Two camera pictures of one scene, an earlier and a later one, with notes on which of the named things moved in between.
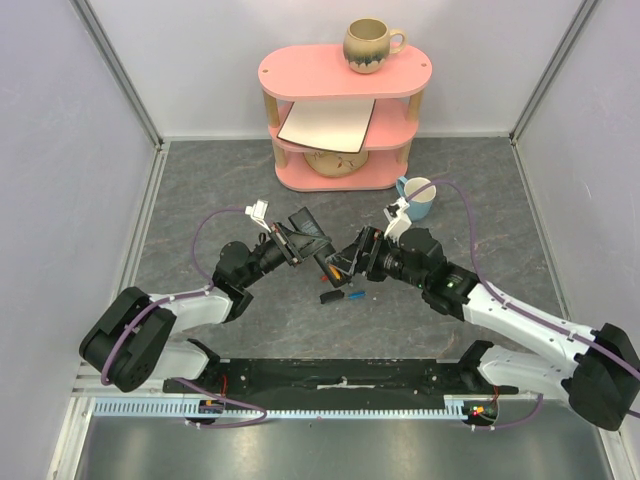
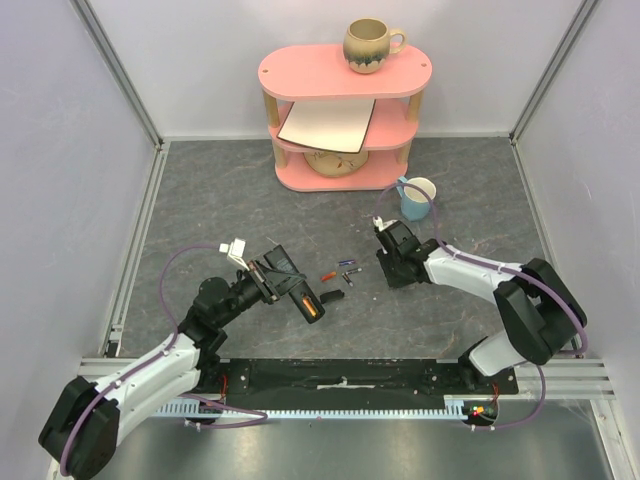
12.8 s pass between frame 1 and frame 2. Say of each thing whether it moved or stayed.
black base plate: stayed
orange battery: moved
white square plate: stayed
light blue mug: stayed
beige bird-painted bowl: stayed
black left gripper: moved
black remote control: moved
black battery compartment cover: stayed
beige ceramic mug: stayed
